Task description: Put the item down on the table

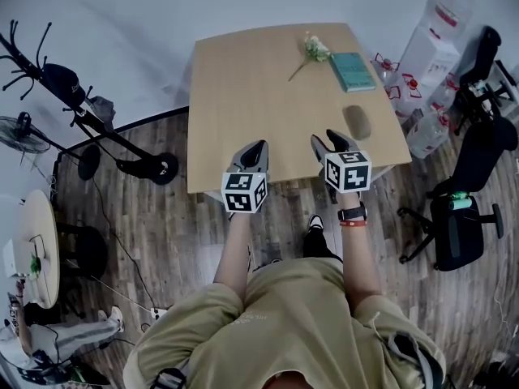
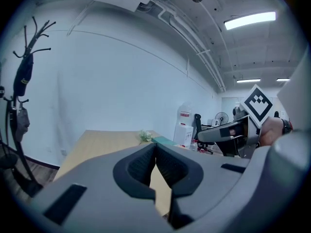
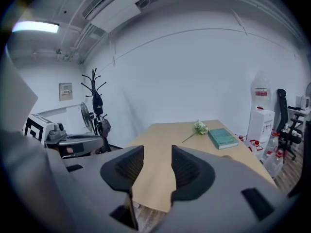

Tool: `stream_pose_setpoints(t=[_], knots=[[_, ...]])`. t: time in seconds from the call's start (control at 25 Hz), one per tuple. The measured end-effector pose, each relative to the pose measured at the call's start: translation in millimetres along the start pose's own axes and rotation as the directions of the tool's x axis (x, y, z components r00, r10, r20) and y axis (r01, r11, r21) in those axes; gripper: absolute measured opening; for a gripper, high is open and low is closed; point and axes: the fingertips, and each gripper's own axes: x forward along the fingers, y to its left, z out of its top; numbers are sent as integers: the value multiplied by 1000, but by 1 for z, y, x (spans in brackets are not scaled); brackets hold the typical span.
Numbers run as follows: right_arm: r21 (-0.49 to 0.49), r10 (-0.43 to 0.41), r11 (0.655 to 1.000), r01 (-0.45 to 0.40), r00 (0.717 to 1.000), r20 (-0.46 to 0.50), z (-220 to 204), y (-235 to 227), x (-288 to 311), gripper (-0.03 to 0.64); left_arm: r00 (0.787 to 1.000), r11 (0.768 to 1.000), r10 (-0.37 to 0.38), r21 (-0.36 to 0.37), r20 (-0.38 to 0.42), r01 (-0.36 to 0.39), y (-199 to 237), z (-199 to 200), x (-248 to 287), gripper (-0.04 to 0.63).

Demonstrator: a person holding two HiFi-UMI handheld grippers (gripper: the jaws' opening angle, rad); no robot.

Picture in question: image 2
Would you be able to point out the white ceiling pipes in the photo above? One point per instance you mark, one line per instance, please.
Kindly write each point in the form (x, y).
(206, 54)

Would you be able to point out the wooden table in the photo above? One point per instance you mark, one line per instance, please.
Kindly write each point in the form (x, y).
(102, 142)

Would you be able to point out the small ceiling light panel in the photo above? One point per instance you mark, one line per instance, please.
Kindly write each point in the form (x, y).
(283, 79)
(248, 80)

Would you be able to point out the white water dispenser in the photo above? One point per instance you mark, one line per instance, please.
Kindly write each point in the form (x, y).
(183, 135)

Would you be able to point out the black office chair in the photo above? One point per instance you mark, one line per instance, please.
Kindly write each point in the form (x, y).
(198, 126)

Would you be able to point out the clear water dispenser bottle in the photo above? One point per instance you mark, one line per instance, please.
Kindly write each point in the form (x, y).
(185, 113)

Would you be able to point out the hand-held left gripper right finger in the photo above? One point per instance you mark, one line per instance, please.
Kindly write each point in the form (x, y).
(213, 173)

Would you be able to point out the black standing fan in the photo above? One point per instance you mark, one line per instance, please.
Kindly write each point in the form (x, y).
(221, 118)

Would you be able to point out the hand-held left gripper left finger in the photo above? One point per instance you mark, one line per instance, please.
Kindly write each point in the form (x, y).
(97, 178)

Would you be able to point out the grey hanging bag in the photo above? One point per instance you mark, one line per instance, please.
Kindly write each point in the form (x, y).
(22, 122)

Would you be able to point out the person's white sleeve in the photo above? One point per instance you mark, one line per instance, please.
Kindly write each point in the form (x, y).
(298, 98)

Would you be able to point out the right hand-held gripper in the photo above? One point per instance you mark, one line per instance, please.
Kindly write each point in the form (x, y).
(257, 105)

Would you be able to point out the black coat rack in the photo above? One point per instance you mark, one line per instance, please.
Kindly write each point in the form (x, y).
(20, 139)

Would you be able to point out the black wristband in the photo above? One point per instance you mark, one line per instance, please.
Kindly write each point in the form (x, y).
(287, 126)

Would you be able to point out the large ceiling light panel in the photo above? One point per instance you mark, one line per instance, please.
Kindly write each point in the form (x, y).
(250, 20)

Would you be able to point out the green flat box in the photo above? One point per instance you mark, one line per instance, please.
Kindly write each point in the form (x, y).
(164, 141)

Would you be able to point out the person's right forearm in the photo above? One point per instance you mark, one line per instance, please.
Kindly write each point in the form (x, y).
(271, 132)

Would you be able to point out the white artificial flower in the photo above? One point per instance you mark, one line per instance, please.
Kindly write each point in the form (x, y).
(145, 135)

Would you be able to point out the black cap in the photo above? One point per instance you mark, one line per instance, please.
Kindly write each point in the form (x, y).
(23, 76)

